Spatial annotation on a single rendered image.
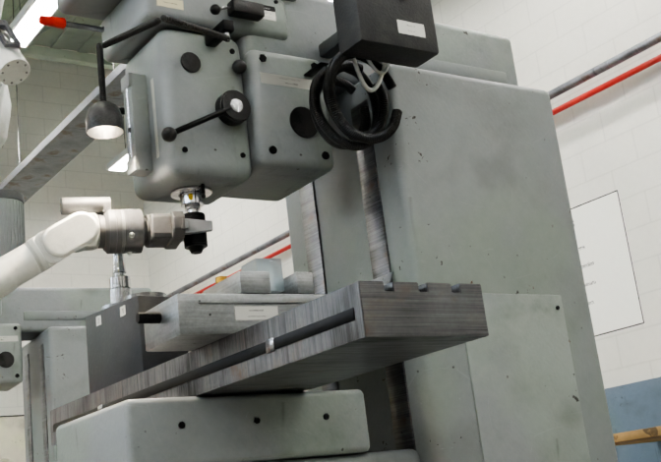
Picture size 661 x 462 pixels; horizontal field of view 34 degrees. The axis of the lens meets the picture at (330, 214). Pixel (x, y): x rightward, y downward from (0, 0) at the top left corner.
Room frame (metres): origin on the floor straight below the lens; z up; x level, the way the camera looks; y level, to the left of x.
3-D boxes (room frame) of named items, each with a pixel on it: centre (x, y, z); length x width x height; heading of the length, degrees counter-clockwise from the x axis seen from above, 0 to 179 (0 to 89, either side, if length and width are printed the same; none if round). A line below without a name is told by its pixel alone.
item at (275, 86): (2.20, 0.12, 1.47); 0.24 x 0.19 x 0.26; 36
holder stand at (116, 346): (2.34, 0.46, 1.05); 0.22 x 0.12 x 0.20; 44
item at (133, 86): (2.03, 0.37, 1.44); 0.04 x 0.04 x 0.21; 36
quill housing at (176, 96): (2.09, 0.27, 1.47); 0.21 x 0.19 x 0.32; 36
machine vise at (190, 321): (1.88, 0.16, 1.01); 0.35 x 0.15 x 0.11; 123
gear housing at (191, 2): (2.12, 0.24, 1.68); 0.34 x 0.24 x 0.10; 126
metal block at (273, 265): (1.90, 0.14, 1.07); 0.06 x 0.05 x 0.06; 33
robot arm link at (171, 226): (2.06, 0.36, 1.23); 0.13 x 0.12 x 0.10; 21
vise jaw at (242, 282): (1.87, 0.18, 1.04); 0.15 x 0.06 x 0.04; 33
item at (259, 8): (2.02, 0.14, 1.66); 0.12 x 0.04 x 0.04; 126
